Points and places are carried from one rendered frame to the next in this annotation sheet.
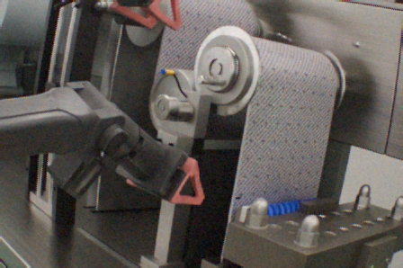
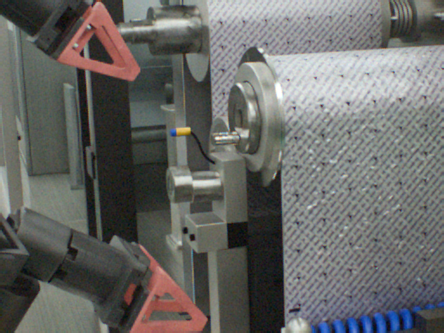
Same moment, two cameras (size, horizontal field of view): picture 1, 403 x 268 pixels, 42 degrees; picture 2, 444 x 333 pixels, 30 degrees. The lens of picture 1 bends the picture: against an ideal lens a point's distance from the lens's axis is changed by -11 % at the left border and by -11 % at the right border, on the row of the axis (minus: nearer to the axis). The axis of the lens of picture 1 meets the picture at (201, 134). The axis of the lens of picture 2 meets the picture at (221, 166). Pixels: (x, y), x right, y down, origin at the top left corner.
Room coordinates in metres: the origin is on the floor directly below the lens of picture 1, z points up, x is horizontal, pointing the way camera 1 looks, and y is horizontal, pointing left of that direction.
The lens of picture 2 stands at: (0.15, -0.38, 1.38)
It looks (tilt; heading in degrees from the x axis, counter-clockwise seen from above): 12 degrees down; 27
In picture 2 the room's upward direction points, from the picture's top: 2 degrees counter-clockwise
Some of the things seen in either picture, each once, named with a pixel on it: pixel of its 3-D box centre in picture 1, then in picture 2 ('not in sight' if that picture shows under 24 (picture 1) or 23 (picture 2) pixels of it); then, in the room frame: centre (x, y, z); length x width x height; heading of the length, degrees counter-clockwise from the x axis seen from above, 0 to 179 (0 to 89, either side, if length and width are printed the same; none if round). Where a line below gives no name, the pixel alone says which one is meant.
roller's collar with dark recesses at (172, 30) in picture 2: (133, 10); (173, 29); (1.12, 0.17, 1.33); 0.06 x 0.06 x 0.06; 43
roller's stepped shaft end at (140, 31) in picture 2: (109, 6); (127, 32); (1.07, 0.21, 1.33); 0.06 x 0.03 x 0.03; 133
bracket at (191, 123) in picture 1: (173, 183); (217, 289); (0.95, 0.03, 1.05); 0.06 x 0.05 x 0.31; 133
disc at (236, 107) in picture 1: (226, 69); (257, 116); (0.95, -0.02, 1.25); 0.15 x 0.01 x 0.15; 43
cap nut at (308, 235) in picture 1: (308, 229); not in sight; (0.79, -0.18, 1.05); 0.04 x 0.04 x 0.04
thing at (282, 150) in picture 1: (286, 160); (387, 242); (0.99, -0.15, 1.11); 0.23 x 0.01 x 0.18; 133
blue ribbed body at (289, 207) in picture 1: (284, 211); (395, 326); (0.97, -0.17, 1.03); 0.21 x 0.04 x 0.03; 133
